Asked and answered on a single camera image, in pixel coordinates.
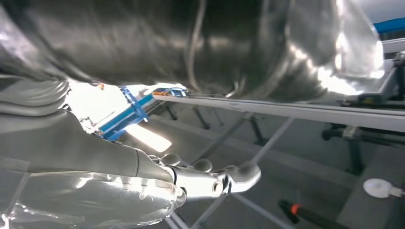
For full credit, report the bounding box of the steel workbench table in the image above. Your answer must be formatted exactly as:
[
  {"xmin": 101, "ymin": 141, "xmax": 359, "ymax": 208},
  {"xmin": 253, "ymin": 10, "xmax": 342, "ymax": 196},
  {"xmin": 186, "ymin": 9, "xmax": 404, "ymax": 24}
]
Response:
[{"xmin": 153, "ymin": 92, "xmax": 405, "ymax": 229}]

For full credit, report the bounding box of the blue wheeled shelf rack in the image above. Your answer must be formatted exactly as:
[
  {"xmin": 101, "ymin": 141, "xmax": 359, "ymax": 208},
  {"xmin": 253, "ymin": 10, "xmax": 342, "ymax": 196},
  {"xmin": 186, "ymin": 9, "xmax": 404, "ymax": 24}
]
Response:
[{"xmin": 95, "ymin": 85, "xmax": 188, "ymax": 142}]

